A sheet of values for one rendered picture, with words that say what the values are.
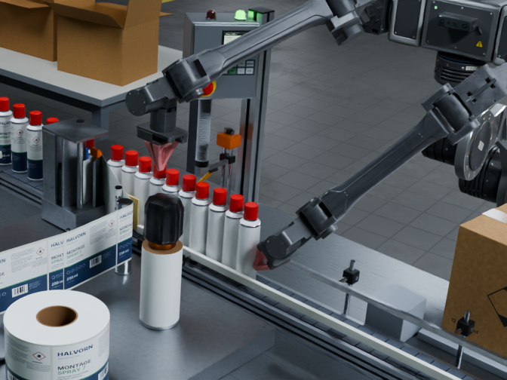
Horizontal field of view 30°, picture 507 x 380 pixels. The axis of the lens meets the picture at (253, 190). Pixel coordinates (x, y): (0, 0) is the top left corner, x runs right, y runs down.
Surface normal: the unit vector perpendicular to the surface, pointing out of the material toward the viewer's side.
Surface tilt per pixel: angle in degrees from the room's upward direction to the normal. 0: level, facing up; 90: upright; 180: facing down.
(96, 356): 90
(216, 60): 60
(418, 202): 0
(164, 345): 0
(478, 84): 69
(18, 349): 90
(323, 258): 0
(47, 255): 90
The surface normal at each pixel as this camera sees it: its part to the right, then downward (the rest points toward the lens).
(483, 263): -0.70, 0.24
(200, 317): 0.07, -0.91
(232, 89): 0.25, 0.41
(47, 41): -0.51, 0.32
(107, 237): 0.81, 0.29
